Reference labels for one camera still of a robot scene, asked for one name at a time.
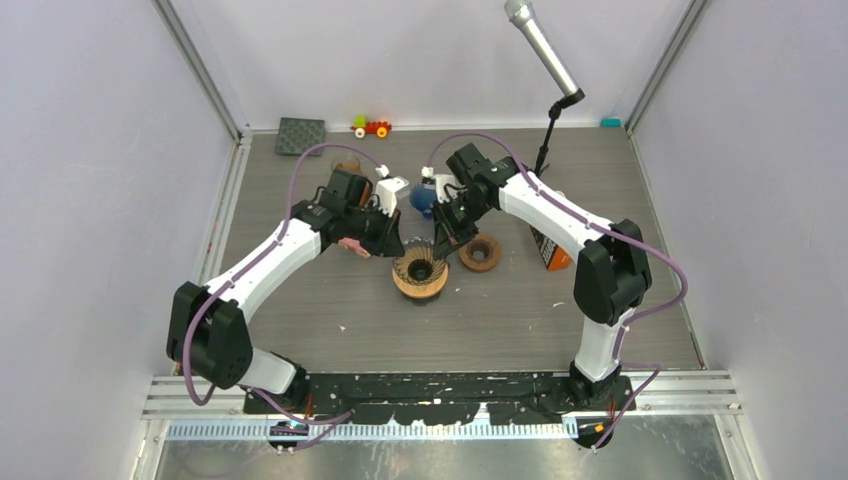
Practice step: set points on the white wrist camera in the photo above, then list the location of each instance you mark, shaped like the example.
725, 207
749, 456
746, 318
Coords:
440, 184
390, 190

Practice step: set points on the silver microphone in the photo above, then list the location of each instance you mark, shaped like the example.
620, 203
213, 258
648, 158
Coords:
521, 14

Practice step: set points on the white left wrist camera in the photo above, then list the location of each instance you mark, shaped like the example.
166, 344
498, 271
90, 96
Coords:
390, 190

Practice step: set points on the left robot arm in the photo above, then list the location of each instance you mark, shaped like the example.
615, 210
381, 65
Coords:
208, 330

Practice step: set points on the teal block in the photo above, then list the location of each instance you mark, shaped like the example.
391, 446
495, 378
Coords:
610, 122

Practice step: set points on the clear smoky glass dripper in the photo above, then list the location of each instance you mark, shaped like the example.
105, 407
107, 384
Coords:
417, 273

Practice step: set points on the dark grey building plate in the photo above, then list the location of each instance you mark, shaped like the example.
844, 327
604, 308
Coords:
296, 135

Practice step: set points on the grey dripper with handle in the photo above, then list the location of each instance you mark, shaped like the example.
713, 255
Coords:
421, 301

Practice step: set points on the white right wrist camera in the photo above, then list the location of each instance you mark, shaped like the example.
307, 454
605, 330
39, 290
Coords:
440, 184

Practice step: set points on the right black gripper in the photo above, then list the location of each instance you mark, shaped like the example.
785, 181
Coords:
447, 235

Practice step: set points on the orange coffee filter box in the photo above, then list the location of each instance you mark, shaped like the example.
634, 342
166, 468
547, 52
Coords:
554, 257

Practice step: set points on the colourful toy train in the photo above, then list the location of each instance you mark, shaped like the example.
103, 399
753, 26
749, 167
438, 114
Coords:
363, 127

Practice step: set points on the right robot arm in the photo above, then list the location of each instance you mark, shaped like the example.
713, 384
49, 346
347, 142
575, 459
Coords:
611, 270

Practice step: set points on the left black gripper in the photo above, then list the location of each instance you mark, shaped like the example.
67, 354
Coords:
389, 244

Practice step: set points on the black microphone tripod stand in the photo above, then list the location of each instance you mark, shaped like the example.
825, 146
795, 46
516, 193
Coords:
554, 114

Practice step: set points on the playing card box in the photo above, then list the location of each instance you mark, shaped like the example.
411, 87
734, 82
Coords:
354, 246

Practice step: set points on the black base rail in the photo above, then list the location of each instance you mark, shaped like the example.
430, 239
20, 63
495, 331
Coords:
503, 399

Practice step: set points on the amber glass carafe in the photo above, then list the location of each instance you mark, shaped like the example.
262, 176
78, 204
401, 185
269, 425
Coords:
352, 162

